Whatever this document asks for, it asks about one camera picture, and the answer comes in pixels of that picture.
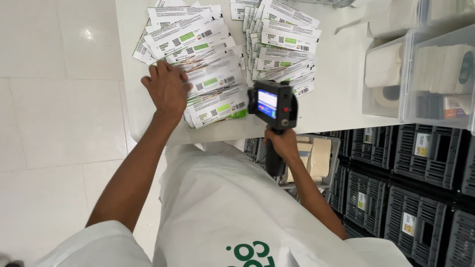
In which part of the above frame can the clear plastic storage bin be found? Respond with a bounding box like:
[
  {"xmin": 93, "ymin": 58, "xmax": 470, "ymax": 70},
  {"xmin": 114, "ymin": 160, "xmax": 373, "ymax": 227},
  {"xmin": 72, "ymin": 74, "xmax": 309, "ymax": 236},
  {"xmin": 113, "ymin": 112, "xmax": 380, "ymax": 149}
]
[
  {"xmin": 419, "ymin": 0, "xmax": 475, "ymax": 27},
  {"xmin": 367, "ymin": 0, "xmax": 431, "ymax": 40}
]

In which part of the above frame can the light grey basket with rolls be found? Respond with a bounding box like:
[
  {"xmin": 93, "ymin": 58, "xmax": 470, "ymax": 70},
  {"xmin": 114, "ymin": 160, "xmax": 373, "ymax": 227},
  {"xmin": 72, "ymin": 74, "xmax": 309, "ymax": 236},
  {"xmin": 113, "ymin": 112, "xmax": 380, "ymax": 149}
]
[{"xmin": 243, "ymin": 134, "xmax": 341, "ymax": 190}]

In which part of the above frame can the person's right hand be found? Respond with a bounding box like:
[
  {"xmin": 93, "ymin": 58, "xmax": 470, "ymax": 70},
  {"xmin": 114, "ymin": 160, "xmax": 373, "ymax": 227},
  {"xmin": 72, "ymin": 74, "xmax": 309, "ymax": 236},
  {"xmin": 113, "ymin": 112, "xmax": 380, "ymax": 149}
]
[{"xmin": 263, "ymin": 126, "xmax": 301, "ymax": 164}]

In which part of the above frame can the white barcode pouch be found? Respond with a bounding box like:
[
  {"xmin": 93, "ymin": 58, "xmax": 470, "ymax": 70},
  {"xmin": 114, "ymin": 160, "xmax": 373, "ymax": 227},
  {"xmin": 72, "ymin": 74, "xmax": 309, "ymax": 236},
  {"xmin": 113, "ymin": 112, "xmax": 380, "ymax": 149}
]
[{"xmin": 185, "ymin": 56, "xmax": 248, "ymax": 99}]

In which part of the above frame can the black handheld inkjet printer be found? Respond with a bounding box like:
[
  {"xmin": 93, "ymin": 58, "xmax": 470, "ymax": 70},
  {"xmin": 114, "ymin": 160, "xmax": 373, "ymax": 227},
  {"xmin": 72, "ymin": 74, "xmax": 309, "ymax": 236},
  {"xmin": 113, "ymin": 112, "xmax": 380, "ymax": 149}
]
[{"xmin": 247, "ymin": 80, "xmax": 299, "ymax": 178}]

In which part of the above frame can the spread of white labelled packets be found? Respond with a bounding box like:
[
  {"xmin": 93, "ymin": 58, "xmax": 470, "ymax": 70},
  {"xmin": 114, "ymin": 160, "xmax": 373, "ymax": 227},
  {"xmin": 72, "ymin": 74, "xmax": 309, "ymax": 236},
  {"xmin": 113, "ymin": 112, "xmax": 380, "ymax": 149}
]
[
  {"xmin": 230, "ymin": 0, "xmax": 322, "ymax": 98},
  {"xmin": 132, "ymin": 0, "xmax": 249, "ymax": 130}
]

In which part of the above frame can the white paper roll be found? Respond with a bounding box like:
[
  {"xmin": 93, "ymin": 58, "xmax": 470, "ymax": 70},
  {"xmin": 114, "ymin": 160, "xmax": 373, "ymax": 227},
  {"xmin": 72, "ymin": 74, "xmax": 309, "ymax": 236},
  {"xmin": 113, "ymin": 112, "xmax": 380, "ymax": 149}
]
[
  {"xmin": 373, "ymin": 86, "xmax": 402, "ymax": 109},
  {"xmin": 365, "ymin": 42, "xmax": 404, "ymax": 88}
]

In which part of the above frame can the clear plastic bin with cards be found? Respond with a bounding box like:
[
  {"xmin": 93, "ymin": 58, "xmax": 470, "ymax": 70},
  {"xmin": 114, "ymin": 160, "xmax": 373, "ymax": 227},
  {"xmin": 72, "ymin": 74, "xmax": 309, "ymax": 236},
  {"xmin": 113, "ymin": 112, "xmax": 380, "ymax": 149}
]
[{"xmin": 399, "ymin": 24, "xmax": 475, "ymax": 131}]

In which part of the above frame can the clear plastic bin with rolls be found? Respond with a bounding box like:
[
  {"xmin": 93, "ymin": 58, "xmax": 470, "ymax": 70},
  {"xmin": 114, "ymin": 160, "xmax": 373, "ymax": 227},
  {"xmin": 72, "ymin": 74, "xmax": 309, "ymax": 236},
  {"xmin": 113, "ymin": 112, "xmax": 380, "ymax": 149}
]
[{"xmin": 361, "ymin": 32, "xmax": 415, "ymax": 119}]

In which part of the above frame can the person's white work coat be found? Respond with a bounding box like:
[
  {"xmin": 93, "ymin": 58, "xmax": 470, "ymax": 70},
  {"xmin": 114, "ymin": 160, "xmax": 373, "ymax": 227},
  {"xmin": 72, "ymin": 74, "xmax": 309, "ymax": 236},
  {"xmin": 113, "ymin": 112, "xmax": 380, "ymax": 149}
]
[{"xmin": 31, "ymin": 140, "xmax": 413, "ymax": 267}]

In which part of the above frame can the stack of dark grey crates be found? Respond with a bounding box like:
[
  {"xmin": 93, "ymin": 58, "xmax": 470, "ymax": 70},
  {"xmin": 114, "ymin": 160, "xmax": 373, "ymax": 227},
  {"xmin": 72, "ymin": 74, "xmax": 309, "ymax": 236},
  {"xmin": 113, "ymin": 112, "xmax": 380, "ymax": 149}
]
[{"xmin": 318, "ymin": 124, "xmax": 475, "ymax": 267}]

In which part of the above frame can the person's left hand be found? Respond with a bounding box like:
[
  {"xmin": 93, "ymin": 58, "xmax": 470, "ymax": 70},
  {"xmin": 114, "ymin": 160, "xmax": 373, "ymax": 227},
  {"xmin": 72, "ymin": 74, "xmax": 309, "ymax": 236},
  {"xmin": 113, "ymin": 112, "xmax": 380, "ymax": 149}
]
[{"xmin": 141, "ymin": 60, "xmax": 193, "ymax": 119}]

